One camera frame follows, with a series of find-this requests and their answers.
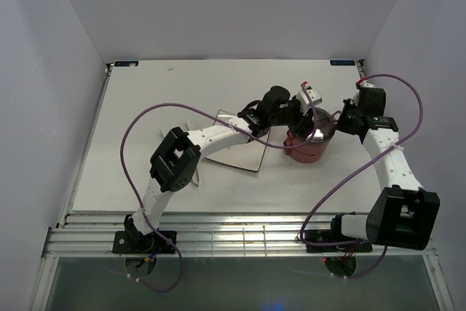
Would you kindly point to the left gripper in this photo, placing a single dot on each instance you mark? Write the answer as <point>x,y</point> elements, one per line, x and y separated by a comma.
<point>303,123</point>

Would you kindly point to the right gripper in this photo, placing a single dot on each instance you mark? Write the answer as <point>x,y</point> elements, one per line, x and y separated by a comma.
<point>341,124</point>

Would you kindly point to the grey lunch box lid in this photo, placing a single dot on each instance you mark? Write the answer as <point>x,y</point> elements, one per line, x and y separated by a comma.
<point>325,124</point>

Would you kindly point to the pink bowl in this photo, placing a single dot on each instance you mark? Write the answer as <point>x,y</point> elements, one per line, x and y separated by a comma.
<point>304,158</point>
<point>313,145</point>

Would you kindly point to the white square plate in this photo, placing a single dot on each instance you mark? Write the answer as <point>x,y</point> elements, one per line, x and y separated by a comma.
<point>245,156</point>

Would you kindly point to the metal tongs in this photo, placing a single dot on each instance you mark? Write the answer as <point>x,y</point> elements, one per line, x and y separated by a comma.
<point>184,126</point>

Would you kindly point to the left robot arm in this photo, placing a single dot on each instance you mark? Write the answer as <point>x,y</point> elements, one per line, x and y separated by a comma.
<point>175,161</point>

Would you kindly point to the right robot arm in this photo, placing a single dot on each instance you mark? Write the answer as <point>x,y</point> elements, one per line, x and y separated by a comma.
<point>404,214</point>

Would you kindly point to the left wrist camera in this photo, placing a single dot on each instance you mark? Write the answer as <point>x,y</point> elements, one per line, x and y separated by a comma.
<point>308,97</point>

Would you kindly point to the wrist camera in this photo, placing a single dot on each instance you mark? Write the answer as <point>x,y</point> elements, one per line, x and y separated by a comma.
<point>363,85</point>
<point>308,97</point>

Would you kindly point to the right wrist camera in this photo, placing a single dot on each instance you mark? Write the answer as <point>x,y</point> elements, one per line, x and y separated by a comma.
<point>363,85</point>

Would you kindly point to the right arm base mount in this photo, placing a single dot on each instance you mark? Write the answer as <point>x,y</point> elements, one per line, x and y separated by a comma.
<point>325,241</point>

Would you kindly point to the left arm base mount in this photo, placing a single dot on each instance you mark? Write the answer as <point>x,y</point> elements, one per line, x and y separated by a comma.
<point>151,243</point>

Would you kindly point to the aluminium frame rail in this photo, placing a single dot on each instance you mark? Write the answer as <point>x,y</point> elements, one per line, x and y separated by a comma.
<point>198,235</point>

